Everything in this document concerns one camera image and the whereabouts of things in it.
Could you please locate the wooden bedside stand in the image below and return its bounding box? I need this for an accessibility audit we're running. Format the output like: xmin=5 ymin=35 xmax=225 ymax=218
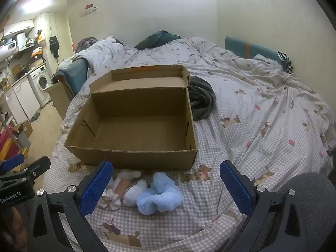
xmin=43 ymin=81 xmax=74 ymax=120

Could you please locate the grey bin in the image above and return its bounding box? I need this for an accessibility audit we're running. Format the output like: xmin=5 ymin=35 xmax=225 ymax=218
xmin=13 ymin=121 xmax=33 ymax=147

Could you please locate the black hanging garment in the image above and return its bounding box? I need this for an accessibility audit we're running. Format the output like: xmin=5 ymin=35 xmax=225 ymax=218
xmin=49 ymin=35 xmax=60 ymax=58

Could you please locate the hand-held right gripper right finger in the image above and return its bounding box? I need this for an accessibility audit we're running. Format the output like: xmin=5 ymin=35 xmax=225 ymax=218
xmin=219 ymin=160 xmax=319 ymax=252

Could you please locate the red box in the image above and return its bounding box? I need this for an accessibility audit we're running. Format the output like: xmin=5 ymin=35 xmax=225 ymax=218
xmin=0 ymin=126 xmax=20 ymax=160

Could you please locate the cream ruffled scrunchie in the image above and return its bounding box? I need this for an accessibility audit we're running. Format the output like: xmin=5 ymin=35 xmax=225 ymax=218
xmin=118 ymin=170 xmax=142 ymax=182

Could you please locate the clear plastic packet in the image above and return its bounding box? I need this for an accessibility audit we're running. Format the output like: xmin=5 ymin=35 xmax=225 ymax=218
xmin=112 ymin=176 xmax=133 ymax=198

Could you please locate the cardboard box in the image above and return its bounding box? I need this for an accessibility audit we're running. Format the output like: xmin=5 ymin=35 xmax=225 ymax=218
xmin=64 ymin=64 xmax=198 ymax=171

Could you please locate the dark patterned pillow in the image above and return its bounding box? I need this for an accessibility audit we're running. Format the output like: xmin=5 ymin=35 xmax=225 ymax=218
xmin=76 ymin=37 xmax=99 ymax=54

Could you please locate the white water heater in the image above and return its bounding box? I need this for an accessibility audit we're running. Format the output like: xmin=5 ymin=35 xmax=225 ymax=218
xmin=16 ymin=32 xmax=27 ymax=51

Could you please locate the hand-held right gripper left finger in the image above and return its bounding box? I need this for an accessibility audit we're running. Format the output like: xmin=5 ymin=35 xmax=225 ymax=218
xmin=26 ymin=160 xmax=113 ymax=252

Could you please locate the person's left hand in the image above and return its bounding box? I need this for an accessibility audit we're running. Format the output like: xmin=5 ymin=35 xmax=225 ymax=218
xmin=0 ymin=206 xmax=28 ymax=252

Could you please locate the white floor cabinet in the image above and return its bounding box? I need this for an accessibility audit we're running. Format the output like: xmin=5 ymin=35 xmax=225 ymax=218
xmin=4 ymin=77 xmax=40 ymax=124

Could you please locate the white washing machine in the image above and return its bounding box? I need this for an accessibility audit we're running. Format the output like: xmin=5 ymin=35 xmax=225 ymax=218
xmin=27 ymin=66 xmax=51 ymax=108

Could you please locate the black white checkered cloth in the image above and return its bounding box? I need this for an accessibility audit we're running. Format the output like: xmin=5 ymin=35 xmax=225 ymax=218
xmin=277 ymin=50 xmax=293 ymax=74

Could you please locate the grey cloth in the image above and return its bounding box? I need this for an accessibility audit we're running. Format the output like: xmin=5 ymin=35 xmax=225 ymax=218
xmin=188 ymin=76 xmax=217 ymax=121

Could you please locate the teal headboard panel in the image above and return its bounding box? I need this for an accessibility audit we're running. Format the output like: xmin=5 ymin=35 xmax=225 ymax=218
xmin=224 ymin=35 xmax=285 ymax=70

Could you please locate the pink lace-edged scrunchie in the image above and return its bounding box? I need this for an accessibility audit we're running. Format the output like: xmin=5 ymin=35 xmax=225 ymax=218
xmin=100 ymin=189 xmax=122 ymax=211

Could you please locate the dark teal pillow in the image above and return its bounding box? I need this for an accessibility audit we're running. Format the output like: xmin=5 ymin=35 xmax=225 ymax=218
xmin=134 ymin=30 xmax=182 ymax=50

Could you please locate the white wall cabinet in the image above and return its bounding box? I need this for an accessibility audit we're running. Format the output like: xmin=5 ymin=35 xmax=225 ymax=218
xmin=4 ymin=20 xmax=34 ymax=36

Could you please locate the blue fluffy plush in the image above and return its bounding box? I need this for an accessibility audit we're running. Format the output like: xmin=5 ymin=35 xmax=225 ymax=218
xmin=123 ymin=172 xmax=184 ymax=216

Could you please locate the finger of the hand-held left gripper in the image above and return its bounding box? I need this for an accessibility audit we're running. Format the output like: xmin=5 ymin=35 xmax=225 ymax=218
xmin=24 ymin=156 xmax=51 ymax=179
xmin=0 ymin=154 xmax=25 ymax=173

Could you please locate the wall hook with red item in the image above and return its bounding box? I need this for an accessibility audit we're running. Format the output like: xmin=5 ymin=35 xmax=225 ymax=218
xmin=81 ymin=3 xmax=97 ymax=16

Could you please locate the teal blanket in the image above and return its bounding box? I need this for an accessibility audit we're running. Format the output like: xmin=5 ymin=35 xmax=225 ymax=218
xmin=54 ymin=58 xmax=88 ymax=96

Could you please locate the white fluffy cloth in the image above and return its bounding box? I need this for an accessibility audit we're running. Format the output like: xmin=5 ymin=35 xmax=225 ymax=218
xmin=253 ymin=54 xmax=282 ymax=66

